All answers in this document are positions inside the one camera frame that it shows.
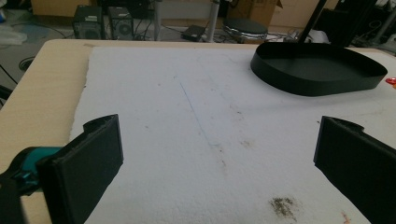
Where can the small red object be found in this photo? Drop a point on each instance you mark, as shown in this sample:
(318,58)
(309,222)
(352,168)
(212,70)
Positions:
(391,81)

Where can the black stand pole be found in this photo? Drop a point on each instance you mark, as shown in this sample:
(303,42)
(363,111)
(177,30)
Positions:
(313,20)

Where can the grey metal pole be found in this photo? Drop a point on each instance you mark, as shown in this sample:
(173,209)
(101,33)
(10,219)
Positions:
(213,19)

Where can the white foam mat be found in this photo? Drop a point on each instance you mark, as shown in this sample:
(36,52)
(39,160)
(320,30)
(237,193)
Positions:
(218,140)

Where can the black speaker box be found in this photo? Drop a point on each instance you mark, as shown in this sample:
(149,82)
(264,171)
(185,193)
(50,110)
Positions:
(121,23)
(88,22)

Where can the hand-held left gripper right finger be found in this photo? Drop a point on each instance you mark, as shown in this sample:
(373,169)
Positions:
(358,161)

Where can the black oval tray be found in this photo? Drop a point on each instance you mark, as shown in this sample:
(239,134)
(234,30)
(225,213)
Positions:
(314,70)

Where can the clear plastic bag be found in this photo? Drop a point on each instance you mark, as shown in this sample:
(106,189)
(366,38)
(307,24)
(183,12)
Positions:
(11,34)

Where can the round black stool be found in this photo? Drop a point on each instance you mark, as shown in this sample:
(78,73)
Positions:
(245,28)

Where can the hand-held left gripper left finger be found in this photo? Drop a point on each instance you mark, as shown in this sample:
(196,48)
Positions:
(84,168)

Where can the small black device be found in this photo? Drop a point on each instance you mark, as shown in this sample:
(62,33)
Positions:
(193,33)

